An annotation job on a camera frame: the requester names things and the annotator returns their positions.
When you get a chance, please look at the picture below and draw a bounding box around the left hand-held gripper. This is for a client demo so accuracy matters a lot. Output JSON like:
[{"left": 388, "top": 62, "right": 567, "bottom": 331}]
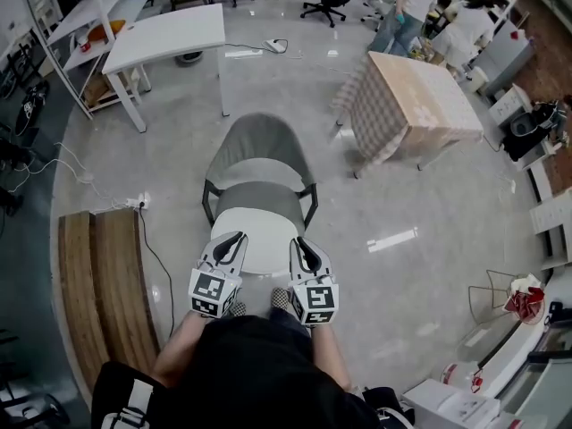
[{"left": 187, "top": 231, "right": 250, "bottom": 319}]

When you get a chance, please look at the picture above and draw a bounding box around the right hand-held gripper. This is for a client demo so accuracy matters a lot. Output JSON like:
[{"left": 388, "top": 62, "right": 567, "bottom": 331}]
[{"left": 287, "top": 237, "right": 340, "bottom": 327}]

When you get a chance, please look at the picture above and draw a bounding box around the white round cushion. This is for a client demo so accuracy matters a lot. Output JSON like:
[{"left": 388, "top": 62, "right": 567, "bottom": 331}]
[{"left": 209, "top": 206, "right": 300, "bottom": 277}]

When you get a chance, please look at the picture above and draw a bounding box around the grey upholstered chair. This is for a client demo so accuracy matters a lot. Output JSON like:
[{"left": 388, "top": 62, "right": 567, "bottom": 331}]
[{"left": 201, "top": 112, "right": 320, "bottom": 237}]

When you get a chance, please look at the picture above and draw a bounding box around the person's left forearm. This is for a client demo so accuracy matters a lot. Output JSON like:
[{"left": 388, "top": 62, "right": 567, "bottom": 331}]
[{"left": 151, "top": 313, "right": 214, "bottom": 389}]

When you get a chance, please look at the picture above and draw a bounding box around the person's right forearm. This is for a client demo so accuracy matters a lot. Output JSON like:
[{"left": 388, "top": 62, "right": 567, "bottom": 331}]
[{"left": 307, "top": 323, "right": 355, "bottom": 391}]

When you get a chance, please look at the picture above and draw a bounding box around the person's right checkered shoe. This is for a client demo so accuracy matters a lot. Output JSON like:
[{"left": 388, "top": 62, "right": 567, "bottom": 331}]
[{"left": 269, "top": 286, "right": 291, "bottom": 311}]

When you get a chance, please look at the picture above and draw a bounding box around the person's dark trouser leg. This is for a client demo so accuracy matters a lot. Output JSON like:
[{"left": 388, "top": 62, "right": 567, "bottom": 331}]
[{"left": 266, "top": 305, "right": 309, "bottom": 332}]

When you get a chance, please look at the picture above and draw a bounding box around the brown wooden bench plank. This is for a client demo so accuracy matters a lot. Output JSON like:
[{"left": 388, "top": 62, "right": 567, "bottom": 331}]
[
  {"left": 91, "top": 207, "right": 163, "bottom": 366},
  {"left": 57, "top": 210, "right": 112, "bottom": 393}
]

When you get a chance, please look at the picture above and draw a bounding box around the person's black shirt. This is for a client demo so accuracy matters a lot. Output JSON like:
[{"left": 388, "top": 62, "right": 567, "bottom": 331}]
[{"left": 147, "top": 314, "right": 381, "bottom": 429}]

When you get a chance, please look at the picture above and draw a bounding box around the table with checkered cloth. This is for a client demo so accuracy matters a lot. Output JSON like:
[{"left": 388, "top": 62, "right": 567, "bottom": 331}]
[{"left": 329, "top": 50, "right": 486, "bottom": 180}]

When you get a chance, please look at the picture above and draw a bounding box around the round robot vacuum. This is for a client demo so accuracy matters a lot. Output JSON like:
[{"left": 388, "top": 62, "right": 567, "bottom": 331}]
[{"left": 174, "top": 50, "right": 207, "bottom": 68}]

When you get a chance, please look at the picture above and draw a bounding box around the white cardboard box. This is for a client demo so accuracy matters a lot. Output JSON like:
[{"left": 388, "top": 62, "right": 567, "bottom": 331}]
[{"left": 401, "top": 378, "right": 502, "bottom": 429}]

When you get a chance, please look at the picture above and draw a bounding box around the white floor socket box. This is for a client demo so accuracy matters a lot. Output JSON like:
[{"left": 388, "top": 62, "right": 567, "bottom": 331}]
[{"left": 260, "top": 38, "right": 290, "bottom": 55}]

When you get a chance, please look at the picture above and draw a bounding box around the white rectangular table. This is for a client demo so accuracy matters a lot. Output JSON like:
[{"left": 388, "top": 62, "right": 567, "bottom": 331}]
[{"left": 101, "top": 3, "right": 231, "bottom": 134}]

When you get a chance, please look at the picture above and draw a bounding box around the red and white bag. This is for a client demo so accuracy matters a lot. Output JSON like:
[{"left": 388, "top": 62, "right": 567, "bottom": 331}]
[{"left": 504, "top": 272, "right": 548, "bottom": 326}]

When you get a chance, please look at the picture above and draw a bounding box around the white waste bin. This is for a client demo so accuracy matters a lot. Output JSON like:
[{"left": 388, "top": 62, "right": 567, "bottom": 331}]
[{"left": 466, "top": 65, "right": 491, "bottom": 95}]

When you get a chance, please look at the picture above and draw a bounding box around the white side cabinet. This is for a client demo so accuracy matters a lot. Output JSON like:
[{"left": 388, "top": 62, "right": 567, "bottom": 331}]
[{"left": 528, "top": 191, "right": 572, "bottom": 273}]

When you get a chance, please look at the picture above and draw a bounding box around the orange soft toy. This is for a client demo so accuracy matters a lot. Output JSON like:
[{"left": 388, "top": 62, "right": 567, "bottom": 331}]
[{"left": 86, "top": 18, "right": 128, "bottom": 43}]

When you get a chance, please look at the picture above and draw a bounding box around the white drawer cabinet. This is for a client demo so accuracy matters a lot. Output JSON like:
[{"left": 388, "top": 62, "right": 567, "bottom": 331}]
[{"left": 488, "top": 82, "right": 536, "bottom": 130}]

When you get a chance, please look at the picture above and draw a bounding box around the white metal shelf rack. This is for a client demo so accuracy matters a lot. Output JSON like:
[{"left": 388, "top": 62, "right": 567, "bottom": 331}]
[{"left": 21, "top": 0, "right": 163, "bottom": 121}]

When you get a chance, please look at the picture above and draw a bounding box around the grey cabinet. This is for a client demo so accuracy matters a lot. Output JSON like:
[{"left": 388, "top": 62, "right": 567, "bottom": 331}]
[{"left": 472, "top": 17, "right": 536, "bottom": 103}]

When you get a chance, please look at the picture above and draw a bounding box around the black power cable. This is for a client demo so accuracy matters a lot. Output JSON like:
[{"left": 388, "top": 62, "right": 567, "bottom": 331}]
[{"left": 137, "top": 205, "right": 176, "bottom": 340}]

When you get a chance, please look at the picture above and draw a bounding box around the white floor cable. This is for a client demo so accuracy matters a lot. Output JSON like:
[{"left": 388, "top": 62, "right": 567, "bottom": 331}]
[{"left": 7, "top": 140, "right": 131, "bottom": 210}]

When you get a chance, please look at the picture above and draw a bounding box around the black bag with white strap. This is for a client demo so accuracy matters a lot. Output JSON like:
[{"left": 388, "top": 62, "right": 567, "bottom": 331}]
[{"left": 90, "top": 359, "right": 157, "bottom": 429}]

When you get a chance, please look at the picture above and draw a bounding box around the wire frame basket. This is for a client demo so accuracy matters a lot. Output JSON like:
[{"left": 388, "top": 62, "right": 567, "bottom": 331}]
[{"left": 467, "top": 269, "right": 522, "bottom": 326}]

